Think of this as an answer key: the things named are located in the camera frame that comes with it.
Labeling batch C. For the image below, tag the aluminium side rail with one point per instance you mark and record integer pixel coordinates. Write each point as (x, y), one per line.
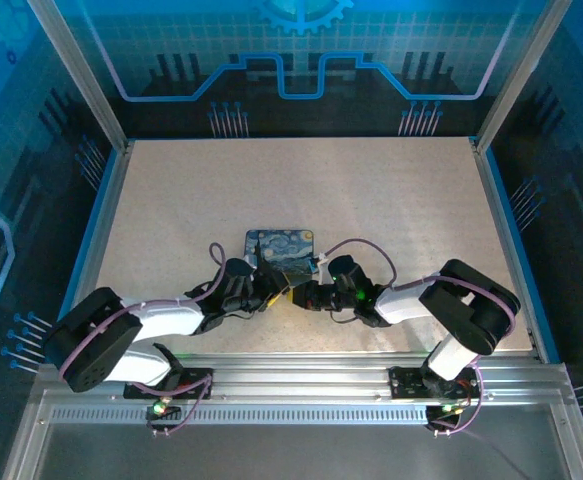
(106, 220)

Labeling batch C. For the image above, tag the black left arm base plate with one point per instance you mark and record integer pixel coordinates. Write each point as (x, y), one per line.
(191, 380)

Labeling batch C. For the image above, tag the aluminium mounting rail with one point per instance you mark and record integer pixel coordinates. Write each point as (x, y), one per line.
(301, 372)

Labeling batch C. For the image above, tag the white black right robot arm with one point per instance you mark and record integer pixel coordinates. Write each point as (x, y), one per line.
(451, 310)

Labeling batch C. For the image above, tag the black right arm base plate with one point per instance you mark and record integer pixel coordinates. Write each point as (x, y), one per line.
(411, 382)

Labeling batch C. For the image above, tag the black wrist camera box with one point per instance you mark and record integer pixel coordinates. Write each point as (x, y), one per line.
(238, 267)
(345, 266)

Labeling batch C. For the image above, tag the starry night print mat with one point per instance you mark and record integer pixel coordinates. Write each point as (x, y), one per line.
(281, 250)

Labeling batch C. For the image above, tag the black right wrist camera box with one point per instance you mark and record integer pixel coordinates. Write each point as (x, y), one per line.
(345, 266)

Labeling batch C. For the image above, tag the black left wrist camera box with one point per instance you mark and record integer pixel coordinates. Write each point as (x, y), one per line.
(238, 267)

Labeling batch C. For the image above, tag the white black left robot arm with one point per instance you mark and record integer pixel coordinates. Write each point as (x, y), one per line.
(121, 330)

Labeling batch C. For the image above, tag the aluminium frame post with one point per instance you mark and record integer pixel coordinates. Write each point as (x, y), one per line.
(516, 70)
(81, 75)

